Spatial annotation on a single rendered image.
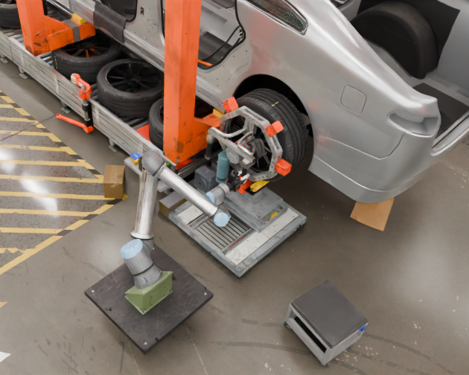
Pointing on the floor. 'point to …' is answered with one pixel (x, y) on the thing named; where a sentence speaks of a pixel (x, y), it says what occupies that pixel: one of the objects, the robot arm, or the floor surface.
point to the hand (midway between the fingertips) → (246, 172)
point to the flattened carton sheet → (372, 213)
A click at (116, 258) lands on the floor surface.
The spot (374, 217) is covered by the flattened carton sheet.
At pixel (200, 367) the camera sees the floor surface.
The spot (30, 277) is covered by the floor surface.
